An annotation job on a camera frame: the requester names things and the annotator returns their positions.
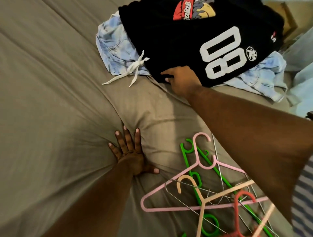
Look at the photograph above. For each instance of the person's right hand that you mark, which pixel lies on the person's right hand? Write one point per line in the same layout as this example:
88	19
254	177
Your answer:
183	82

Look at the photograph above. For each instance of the person's left hand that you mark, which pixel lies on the person's left hand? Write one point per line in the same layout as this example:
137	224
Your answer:
131	156

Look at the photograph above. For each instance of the black garment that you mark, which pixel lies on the black garment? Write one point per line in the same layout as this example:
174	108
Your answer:
161	34

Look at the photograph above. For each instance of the pile of coloured plastic hangers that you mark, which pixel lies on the pile of coloured plastic hangers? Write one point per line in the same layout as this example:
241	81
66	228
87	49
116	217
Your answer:
195	161

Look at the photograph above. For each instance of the light blue garment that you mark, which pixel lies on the light blue garment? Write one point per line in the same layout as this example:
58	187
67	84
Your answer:
115	46

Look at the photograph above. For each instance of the person's right forearm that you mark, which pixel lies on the person's right forearm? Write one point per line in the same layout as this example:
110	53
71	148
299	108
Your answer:
254	141

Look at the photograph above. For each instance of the person's left forearm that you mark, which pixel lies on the person's left forearm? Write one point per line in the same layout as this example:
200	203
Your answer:
93	205

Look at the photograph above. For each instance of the bed with taupe sheet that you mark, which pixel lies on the bed with taupe sheet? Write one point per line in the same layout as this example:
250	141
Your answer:
49	112

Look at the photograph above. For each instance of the person's striped shirt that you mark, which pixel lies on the person's striped shirt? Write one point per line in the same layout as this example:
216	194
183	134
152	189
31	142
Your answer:
303	200

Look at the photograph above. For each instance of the sheer white curtain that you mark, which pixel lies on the sheer white curtain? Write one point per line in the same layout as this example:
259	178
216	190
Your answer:
301	73

